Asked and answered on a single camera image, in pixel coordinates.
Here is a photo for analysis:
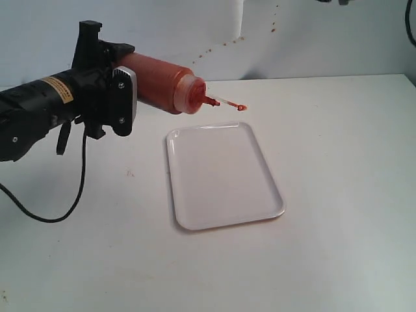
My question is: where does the white rectangular tray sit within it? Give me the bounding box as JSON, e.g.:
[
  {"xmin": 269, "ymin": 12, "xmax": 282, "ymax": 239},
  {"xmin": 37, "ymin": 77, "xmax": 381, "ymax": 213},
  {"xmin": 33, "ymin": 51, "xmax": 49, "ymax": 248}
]
[{"xmin": 166, "ymin": 122, "xmax": 285, "ymax": 231}]

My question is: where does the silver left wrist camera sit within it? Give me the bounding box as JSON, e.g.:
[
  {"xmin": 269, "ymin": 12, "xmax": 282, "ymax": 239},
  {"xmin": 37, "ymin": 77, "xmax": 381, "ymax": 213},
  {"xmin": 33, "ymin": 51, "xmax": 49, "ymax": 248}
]
[{"xmin": 107, "ymin": 66, "xmax": 137, "ymax": 137}]

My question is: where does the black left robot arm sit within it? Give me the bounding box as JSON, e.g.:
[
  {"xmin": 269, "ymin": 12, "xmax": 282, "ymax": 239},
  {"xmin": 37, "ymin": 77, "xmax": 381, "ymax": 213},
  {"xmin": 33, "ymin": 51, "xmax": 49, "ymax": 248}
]
[{"xmin": 1, "ymin": 21, "xmax": 137, "ymax": 161}]

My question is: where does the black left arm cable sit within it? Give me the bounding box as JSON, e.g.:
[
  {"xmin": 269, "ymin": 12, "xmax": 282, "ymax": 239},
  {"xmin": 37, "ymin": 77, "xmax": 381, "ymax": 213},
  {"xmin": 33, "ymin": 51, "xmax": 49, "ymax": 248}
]
[{"xmin": 0, "ymin": 120, "xmax": 88, "ymax": 224}]

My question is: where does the red sauce squeeze bottle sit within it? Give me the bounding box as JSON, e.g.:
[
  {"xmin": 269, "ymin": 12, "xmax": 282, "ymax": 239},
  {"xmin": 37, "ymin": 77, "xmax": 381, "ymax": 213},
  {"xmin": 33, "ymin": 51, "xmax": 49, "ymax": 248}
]
[{"xmin": 117, "ymin": 51, "xmax": 248, "ymax": 115}]

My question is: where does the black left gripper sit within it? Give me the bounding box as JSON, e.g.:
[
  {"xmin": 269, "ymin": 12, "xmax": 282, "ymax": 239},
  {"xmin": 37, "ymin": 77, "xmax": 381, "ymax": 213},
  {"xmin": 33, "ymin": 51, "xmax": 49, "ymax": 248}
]
[{"xmin": 71, "ymin": 20, "xmax": 135, "ymax": 140}]

